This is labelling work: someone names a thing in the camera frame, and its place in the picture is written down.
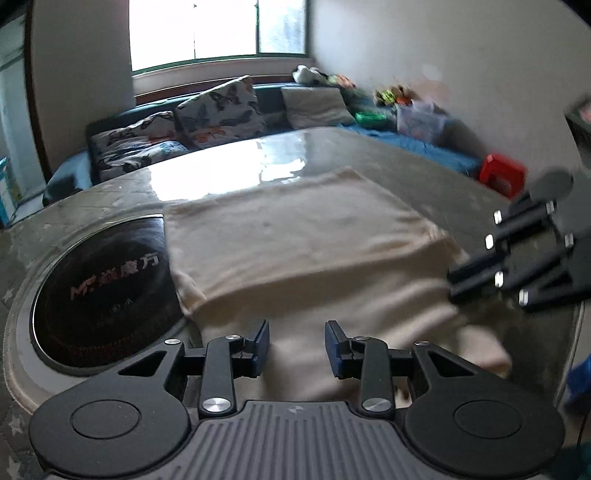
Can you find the clear plastic storage bin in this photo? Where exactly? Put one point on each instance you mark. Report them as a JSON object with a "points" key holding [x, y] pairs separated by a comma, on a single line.
{"points": [[420, 122]]}

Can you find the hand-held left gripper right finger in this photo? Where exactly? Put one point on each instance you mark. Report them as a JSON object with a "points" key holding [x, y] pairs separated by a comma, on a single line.
{"points": [[333, 347]]}

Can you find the large butterfly print pillow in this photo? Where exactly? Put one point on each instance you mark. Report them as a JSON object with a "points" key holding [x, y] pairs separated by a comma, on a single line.
{"points": [[221, 113]]}

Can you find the pile of colourful toys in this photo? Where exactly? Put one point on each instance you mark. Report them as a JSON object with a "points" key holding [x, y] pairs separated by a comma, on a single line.
{"points": [[391, 95]]}

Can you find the cream cloth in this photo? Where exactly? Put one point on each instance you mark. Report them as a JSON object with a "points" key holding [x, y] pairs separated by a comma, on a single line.
{"points": [[304, 240]]}

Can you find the red plastic stool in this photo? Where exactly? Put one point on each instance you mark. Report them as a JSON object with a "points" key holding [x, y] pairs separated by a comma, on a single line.
{"points": [[502, 175]]}

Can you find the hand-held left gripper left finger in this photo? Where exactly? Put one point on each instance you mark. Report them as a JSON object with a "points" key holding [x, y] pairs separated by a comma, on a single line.
{"points": [[262, 344]]}

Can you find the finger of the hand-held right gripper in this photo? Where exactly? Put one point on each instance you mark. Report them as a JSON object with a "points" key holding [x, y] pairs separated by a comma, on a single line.
{"points": [[466, 270], [471, 291]]}

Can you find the light blue cardboard box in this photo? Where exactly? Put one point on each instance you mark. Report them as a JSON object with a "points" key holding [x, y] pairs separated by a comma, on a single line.
{"points": [[7, 194]]}

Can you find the flat butterfly print pillow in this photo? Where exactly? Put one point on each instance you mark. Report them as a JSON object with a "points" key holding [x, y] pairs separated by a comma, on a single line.
{"points": [[131, 131]]}

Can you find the dark blurred object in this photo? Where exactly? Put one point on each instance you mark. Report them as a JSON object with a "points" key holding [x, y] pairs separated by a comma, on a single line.
{"points": [[581, 124]]}

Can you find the blue white print pillow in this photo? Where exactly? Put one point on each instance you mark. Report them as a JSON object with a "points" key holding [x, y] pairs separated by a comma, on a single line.
{"points": [[138, 159]]}

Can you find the window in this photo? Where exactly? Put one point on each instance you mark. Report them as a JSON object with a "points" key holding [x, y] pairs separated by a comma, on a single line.
{"points": [[194, 30]]}

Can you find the grey pillow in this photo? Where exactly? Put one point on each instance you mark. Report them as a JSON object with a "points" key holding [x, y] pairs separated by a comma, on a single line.
{"points": [[316, 107]]}

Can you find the blue cloth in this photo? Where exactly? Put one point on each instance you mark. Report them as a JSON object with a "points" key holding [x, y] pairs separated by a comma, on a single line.
{"points": [[581, 378]]}

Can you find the white stuffed toy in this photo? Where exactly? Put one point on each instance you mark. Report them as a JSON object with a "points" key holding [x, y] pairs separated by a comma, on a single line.
{"points": [[305, 74]]}

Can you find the blue sofa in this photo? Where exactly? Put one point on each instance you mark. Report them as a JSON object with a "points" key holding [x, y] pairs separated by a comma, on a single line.
{"points": [[415, 147]]}

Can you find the round black induction cooktop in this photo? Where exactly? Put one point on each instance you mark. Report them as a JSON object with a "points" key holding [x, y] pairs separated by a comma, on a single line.
{"points": [[104, 295]]}

